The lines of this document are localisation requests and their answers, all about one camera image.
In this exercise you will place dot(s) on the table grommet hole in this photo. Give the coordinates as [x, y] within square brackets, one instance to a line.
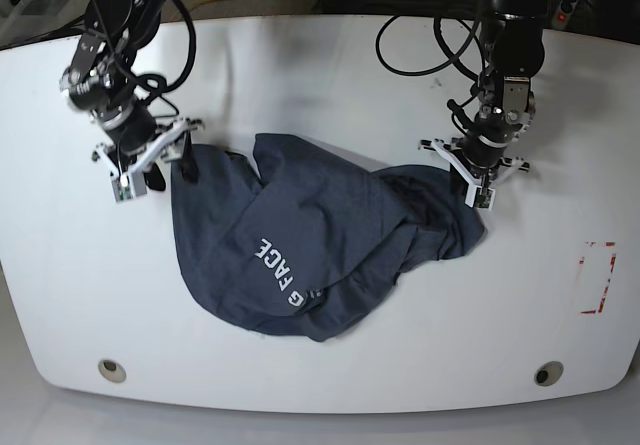
[112, 371]
[548, 374]

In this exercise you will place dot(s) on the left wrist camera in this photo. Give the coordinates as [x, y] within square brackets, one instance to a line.
[479, 197]

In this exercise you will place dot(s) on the red tape marking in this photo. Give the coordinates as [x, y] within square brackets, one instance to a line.
[594, 275]

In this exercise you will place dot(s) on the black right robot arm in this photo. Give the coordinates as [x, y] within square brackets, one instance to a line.
[100, 82]

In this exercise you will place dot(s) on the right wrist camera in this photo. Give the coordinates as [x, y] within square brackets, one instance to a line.
[128, 187]

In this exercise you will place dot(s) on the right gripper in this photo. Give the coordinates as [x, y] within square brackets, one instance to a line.
[140, 143]

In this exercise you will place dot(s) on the left table grommet hole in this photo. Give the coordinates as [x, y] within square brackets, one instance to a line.
[112, 371]

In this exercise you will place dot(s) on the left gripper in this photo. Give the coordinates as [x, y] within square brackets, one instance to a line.
[475, 161]

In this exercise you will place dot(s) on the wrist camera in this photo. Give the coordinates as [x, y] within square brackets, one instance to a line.
[479, 197]
[128, 187]

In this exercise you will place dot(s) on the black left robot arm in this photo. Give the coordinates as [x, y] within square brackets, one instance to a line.
[513, 52]

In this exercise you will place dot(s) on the right table grommet hole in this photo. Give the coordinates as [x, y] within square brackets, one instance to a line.
[548, 374]

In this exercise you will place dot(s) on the dark blue T-shirt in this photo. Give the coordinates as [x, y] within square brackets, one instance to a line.
[297, 241]

